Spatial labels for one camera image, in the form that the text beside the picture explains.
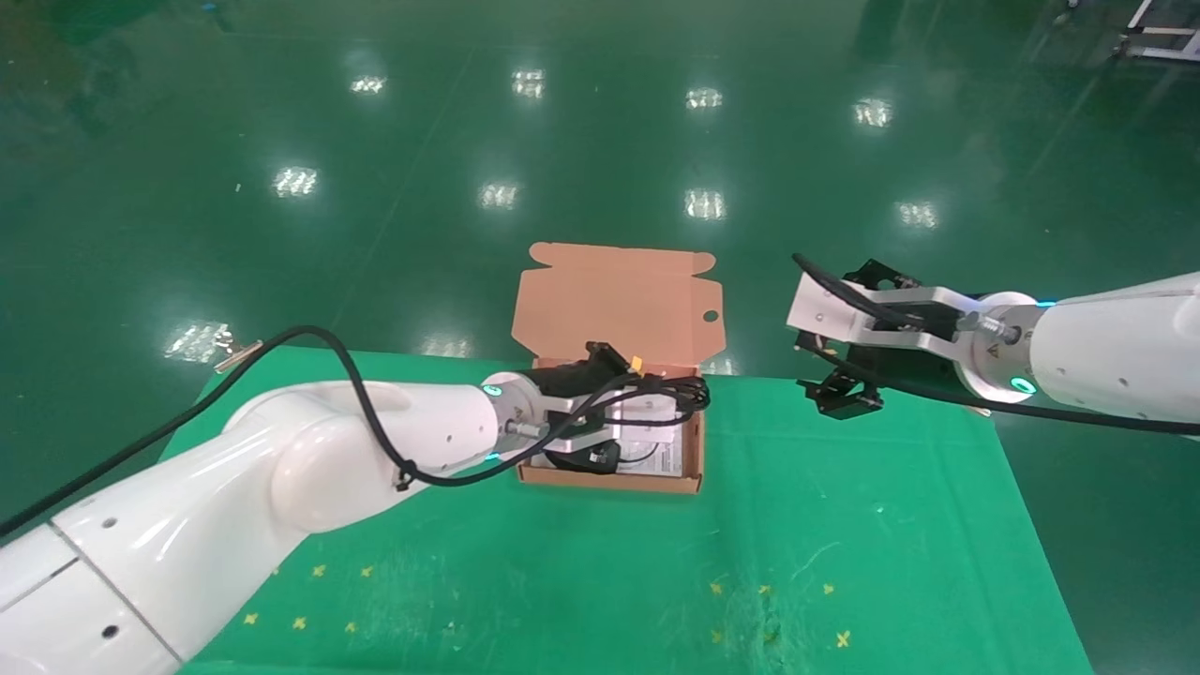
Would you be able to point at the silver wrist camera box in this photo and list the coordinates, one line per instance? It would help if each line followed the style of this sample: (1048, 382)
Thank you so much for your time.
(637, 412)
(834, 314)

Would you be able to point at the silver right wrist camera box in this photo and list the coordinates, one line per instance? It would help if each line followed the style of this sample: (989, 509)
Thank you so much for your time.
(834, 314)

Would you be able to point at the orange cardboard box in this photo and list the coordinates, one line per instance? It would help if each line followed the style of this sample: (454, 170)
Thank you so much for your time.
(609, 300)

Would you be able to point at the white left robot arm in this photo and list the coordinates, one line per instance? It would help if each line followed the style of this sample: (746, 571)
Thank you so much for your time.
(281, 487)

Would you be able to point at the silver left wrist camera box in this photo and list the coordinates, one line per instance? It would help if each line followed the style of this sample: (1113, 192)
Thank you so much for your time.
(637, 412)

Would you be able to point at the white metal frame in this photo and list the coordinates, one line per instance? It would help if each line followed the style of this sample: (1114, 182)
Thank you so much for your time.
(1167, 52)

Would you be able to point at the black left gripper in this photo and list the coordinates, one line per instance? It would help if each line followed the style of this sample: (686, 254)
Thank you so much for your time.
(581, 377)

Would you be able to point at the green table mat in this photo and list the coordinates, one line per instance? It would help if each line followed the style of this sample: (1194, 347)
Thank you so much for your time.
(750, 562)

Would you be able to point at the white printed paper sheet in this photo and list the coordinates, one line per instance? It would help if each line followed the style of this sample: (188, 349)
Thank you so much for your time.
(670, 459)

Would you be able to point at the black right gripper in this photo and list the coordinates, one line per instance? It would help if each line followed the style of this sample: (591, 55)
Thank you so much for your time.
(909, 370)

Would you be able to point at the metal binder clip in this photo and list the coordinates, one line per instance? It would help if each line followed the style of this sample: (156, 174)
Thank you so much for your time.
(240, 353)

